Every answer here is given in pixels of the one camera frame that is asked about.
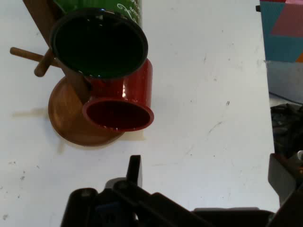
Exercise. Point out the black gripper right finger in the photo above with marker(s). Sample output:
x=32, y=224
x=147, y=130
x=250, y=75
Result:
x=284, y=189

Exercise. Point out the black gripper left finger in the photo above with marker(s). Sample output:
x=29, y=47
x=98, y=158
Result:
x=132, y=203

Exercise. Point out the green enamel mug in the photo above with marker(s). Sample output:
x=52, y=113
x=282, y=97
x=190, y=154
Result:
x=99, y=42

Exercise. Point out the wooden mug tree stand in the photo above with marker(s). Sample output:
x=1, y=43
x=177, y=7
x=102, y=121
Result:
x=66, y=118

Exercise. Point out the red enamel mug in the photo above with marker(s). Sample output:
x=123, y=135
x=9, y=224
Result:
x=137, y=82

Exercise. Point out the blue pink patterned box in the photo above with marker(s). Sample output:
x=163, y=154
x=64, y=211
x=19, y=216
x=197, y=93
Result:
x=281, y=42

